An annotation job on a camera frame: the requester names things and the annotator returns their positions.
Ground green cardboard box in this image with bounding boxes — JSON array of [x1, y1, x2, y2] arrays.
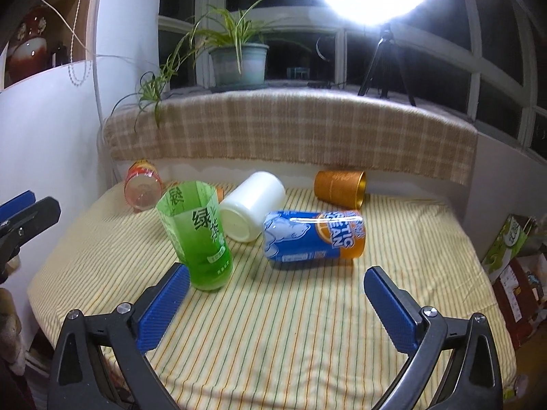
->
[[482, 214, 540, 283]]

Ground green clear plastic cup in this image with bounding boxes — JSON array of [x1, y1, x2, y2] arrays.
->
[[156, 181, 234, 290]]

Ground orange gold cup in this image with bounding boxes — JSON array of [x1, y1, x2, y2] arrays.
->
[[314, 170, 367, 211]]

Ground white cup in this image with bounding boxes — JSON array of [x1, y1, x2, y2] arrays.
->
[[219, 172, 286, 242]]

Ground red brown cardboard box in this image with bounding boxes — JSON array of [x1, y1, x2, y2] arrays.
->
[[491, 253, 547, 351]]

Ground red ceramic vase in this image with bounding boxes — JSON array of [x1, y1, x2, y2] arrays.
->
[[6, 6, 59, 84]]

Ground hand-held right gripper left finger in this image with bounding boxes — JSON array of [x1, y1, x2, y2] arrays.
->
[[48, 262, 191, 410]]

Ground yellow striped tablecloth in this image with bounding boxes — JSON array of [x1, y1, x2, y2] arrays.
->
[[28, 181, 518, 410]]

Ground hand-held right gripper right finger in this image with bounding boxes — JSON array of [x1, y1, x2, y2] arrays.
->
[[363, 265, 504, 410]]

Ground beige fuzzy cloth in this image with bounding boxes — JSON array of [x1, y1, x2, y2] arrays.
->
[[0, 287, 23, 377]]

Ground beige plaid blanket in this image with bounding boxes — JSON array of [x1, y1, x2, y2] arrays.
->
[[104, 87, 478, 186]]

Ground black tripod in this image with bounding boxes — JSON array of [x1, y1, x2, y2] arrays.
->
[[358, 23, 417, 107]]

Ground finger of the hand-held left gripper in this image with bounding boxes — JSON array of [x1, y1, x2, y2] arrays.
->
[[0, 190, 36, 223], [0, 196, 62, 283]]

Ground green spider plant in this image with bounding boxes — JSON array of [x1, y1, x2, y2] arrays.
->
[[111, 0, 300, 137]]

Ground wooden shelf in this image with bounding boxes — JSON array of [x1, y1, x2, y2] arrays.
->
[[0, 0, 105, 91]]

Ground red clear plastic bottle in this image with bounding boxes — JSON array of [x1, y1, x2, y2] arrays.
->
[[125, 160, 164, 213]]

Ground white bead string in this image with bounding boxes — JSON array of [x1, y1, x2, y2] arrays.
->
[[67, 0, 98, 87]]

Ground grey flower pot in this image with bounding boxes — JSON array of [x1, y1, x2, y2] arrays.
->
[[209, 43, 270, 92]]

